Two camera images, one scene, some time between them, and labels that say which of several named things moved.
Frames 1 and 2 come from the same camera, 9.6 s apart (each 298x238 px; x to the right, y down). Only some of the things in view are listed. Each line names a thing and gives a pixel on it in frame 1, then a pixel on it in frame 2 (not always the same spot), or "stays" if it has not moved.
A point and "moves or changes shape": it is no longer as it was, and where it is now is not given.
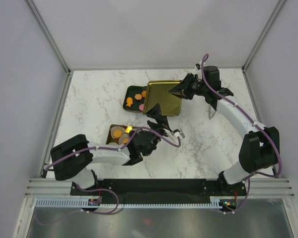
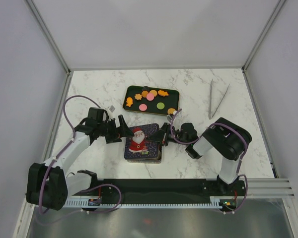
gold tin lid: x=157 y=91 moves or changes shape
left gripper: x=156 y=113 to x=122 y=131
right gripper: x=182 y=89 to x=162 y=135
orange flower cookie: x=138 y=96 stays
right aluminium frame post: x=279 y=4 stays
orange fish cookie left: x=129 y=101 stays
